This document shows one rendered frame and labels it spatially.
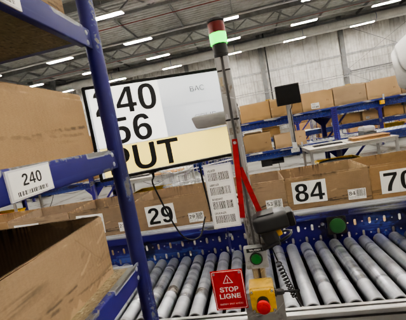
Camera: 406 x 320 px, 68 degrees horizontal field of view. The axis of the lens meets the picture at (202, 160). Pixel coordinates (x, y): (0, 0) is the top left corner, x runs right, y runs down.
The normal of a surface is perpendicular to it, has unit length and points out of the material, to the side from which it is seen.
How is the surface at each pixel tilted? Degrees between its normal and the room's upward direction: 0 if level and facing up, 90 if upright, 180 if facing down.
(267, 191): 90
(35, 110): 91
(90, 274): 91
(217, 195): 90
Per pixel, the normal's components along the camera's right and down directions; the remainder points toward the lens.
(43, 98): 0.97, -0.16
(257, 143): -0.20, 0.12
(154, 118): 0.18, -0.02
